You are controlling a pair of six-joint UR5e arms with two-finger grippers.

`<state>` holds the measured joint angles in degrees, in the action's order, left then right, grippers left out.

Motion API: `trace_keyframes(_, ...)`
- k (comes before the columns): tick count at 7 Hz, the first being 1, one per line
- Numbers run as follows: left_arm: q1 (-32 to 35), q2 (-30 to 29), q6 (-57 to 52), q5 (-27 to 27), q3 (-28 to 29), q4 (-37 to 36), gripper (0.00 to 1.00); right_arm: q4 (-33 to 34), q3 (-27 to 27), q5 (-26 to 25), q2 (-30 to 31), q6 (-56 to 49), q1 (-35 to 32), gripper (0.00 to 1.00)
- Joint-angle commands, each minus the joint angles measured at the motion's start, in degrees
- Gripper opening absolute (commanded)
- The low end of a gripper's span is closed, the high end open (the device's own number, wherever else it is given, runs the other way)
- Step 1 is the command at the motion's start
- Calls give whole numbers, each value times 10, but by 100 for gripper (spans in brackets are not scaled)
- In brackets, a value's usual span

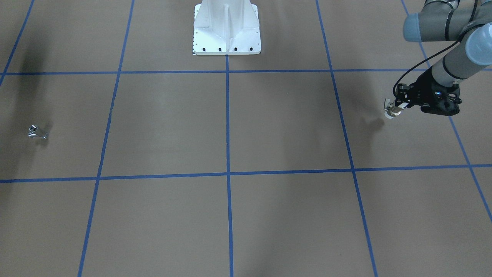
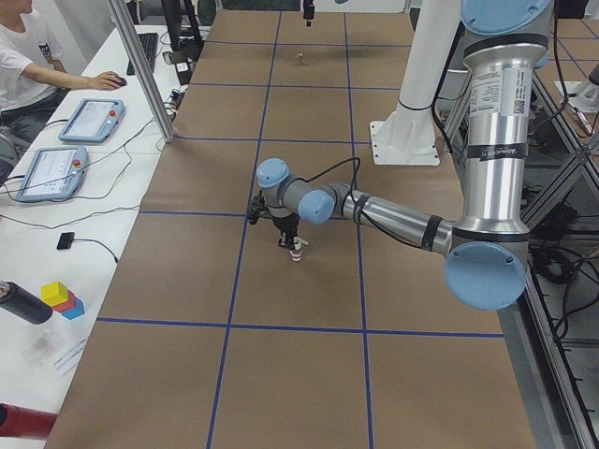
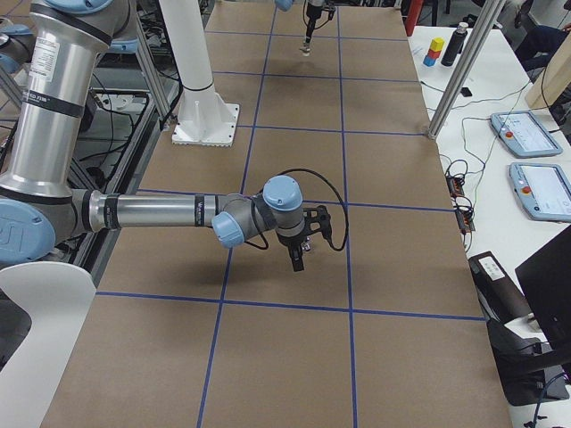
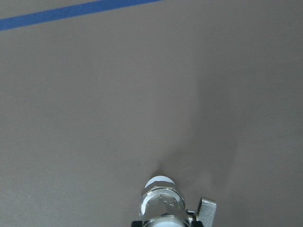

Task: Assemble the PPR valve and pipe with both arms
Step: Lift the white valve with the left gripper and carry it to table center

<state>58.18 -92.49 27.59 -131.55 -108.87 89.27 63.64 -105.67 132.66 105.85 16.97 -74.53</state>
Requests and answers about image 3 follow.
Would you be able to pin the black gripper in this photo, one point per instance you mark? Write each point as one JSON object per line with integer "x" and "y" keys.
{"x": 310, "y": 18}
{"x": 292, "y": 246}

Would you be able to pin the white PPR valve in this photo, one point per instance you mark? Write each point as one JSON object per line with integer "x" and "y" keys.
{"x": 305, "y": 49}

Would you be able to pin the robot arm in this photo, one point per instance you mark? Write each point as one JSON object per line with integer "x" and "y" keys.
{"x": 285, "y": 5}
{"x": 70, "y": 150}

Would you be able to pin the stacked colour blocks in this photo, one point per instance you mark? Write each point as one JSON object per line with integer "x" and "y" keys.
{"x": 434, "y": 51}

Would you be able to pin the black water bottle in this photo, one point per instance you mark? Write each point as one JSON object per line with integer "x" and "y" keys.
{"x": 455, "y": 44}

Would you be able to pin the upper teach pendant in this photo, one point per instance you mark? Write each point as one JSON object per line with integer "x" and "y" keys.
{"x": 524, "y": 135}

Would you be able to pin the teach pendant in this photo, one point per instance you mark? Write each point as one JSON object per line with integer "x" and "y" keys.
{"x": 542, "y": 189}
{"x": 524, "y": 135}

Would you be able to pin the black monitor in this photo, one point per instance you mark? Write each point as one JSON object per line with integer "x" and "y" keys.
{"x": 526, "y": 366}

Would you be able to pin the lower teach pendant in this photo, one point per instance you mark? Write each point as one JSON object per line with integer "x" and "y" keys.
{"x": 542, "y": 189}

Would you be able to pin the white pedestal base plate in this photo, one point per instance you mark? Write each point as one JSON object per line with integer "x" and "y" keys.
{"x": 203, "y": 116}

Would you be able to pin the aluminium frame post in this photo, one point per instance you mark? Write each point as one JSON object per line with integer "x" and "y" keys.
{"x": 472, "y": 48}

